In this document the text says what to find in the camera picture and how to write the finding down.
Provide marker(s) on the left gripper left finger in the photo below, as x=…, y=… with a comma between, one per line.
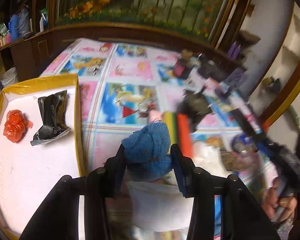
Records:
x=115, y=170

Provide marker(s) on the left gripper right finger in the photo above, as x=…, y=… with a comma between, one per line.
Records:
x=184, y=171

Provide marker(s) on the blue knitted cloth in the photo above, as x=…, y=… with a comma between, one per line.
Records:
x=147, y=152

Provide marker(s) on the pink tissue pack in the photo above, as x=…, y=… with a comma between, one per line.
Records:
x=155, y=116

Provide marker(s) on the black snack packet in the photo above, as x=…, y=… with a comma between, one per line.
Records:
x=52, y=110

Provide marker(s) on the red plastic bag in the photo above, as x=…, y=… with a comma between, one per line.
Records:
x=16, y=125

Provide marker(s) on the person right hand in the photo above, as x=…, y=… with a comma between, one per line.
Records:
x=271, y=202

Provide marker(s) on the rainbow striped sponge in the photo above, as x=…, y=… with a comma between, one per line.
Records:
x=179, y=131

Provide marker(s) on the white cloth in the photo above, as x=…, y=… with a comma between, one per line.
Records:
x=159, y=205

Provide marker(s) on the brown knitted sock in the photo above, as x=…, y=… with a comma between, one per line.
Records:
x=233, y=162

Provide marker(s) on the large black gear motor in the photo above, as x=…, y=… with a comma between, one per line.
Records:
x=195, y=106

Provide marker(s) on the colourful patterned tablecloth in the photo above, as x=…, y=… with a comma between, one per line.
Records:
x=120, y=84

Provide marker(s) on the yellow cardboard box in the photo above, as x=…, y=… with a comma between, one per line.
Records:
x=28, y=173

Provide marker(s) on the purple phone stand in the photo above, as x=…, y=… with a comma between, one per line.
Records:
x=232, y=82

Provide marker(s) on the purple bottles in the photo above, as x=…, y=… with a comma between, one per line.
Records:
x=234, y=50

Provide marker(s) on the flower landscape painting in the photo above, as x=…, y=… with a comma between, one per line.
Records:
x=193, y=18

